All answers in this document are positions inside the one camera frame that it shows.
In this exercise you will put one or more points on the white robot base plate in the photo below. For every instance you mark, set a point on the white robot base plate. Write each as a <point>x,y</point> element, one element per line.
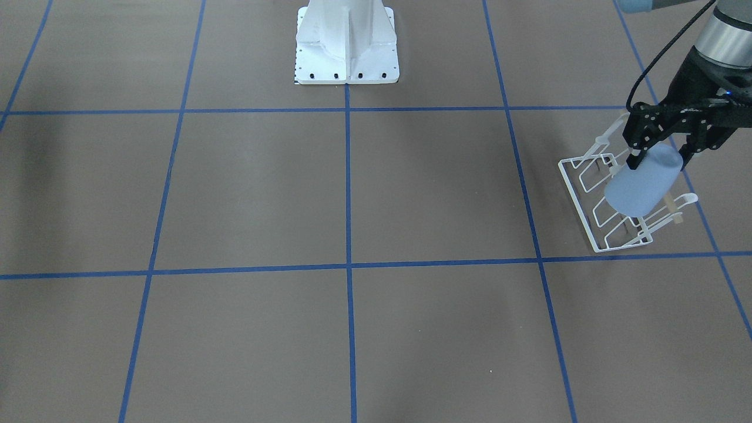
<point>346,42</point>

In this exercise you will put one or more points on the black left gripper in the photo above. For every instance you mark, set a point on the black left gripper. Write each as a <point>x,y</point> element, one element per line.
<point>695,77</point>

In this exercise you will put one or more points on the light blue plastic cup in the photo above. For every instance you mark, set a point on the light blue plastic cup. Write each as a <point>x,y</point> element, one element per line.
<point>635,192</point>

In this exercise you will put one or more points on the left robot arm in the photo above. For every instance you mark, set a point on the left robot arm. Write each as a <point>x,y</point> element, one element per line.
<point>726,36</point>

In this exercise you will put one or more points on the white wire cup holder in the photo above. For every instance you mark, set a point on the white wire cup holder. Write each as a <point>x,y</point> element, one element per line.
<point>586,176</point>

